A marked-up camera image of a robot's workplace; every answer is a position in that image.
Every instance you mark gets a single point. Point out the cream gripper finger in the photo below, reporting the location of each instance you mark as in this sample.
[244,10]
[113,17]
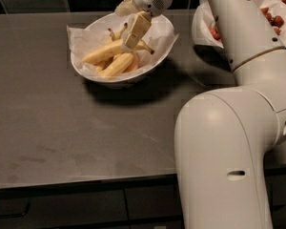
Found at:
[138,24]
[126,7]

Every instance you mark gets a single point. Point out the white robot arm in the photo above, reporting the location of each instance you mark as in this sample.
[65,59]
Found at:
[222,136]

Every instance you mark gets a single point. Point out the white bowl with bananas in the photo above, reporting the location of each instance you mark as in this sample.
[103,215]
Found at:
[124,80]

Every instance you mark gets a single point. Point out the white bowl with strawberries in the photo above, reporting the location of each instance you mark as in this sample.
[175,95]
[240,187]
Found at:
[200,29]

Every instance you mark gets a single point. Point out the white paper liner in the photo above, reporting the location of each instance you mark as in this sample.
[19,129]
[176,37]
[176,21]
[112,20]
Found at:
[85,38]

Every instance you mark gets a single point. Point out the orange fruit under bananas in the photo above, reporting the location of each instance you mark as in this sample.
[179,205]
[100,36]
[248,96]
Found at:
[133,66]

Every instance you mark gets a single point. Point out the pile of red strawberries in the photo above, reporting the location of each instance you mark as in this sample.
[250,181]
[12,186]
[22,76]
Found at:
[275,21]

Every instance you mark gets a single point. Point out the right dark drawer front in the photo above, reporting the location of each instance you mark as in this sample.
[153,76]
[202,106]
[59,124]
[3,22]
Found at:
[153,202]

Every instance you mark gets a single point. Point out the dark drawer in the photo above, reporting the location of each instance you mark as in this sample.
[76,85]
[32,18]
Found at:
[153,202]
[70,210]

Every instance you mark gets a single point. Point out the left dark drawer front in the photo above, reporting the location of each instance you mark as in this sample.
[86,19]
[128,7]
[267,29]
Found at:
[70,210]

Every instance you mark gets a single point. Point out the left black drawer handle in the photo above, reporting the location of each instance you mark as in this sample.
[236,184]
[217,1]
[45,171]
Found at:
[14,208]

